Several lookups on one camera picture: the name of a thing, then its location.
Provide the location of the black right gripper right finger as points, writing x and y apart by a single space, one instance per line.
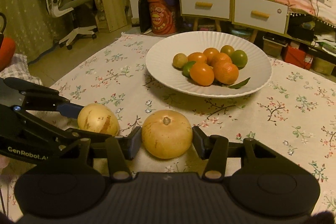
213 148

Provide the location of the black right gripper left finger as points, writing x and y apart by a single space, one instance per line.
119 149

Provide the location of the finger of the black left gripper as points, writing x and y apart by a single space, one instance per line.
69 110
95 137

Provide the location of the pale yellow streaked melon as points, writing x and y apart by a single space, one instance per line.
99 119

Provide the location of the round tan melon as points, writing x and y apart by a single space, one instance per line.
167 134

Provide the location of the large orange tangerine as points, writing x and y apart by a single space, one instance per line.
225 72

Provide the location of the small green lime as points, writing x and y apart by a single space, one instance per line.
187 67

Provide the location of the small orange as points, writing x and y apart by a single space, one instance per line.
210 53
197 57
202 74

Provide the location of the olive green tomato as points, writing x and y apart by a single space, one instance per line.
227 49

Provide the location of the left hand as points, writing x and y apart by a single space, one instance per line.
4 161

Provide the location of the green leaf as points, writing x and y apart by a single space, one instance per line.
240 84

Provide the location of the floral tablecloth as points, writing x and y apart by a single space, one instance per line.
294 114

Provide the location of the white ribbed plate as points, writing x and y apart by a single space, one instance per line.
159 63

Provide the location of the white office chair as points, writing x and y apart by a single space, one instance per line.
56 9

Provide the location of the red box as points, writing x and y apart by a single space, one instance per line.
297 57

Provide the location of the long low tv cabinet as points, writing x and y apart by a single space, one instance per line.
307 33

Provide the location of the pink cloth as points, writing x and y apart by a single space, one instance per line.
311 7

